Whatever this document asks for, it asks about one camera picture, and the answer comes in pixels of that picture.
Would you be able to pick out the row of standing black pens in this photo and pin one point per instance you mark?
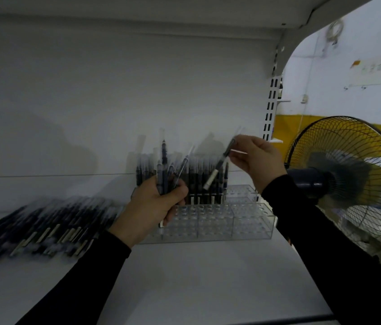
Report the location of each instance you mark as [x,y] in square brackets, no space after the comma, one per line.
[199,179]

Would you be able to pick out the pile of loose black pens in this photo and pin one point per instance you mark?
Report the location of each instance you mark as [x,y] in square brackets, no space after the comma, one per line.
[41,226]

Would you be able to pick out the clear acrylic pen holder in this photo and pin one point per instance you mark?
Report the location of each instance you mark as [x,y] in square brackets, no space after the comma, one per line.
[231,218]

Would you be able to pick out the person's left hand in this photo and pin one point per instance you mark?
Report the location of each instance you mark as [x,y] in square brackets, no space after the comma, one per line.
[145,211]

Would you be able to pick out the person's right forearm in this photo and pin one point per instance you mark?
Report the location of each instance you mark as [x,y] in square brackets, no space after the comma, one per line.
[325,253]

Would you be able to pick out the white wall socket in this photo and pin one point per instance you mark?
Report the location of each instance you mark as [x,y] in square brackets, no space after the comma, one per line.
[304,98]

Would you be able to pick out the black standing fan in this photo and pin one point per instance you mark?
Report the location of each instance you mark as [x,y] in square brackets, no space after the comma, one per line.
[352,179]

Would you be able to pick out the person's right hand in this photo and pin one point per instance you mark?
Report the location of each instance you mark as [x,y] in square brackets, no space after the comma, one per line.
[261,160]

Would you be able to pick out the person's left thumb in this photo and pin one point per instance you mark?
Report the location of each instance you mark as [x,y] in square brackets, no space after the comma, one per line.
[177,194]

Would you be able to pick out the black gel pen clear cap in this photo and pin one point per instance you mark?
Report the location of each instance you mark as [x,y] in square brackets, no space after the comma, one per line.
[181,170]
[164,165]
[159,177]
[218,165]

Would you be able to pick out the white paper wall notice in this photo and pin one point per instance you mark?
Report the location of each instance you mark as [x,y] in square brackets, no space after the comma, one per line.
[373,71]

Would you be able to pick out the white slotted shelf upright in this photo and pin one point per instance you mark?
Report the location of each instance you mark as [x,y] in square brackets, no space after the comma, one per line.
[271,108]

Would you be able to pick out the white overhead shelf board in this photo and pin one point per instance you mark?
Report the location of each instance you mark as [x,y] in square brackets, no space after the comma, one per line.
[143,10]

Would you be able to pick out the person's left forearm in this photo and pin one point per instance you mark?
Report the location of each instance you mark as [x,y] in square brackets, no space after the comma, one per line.
[82,284]

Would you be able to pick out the person's right thumb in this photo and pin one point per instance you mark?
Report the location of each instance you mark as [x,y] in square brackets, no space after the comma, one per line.
[239,161]

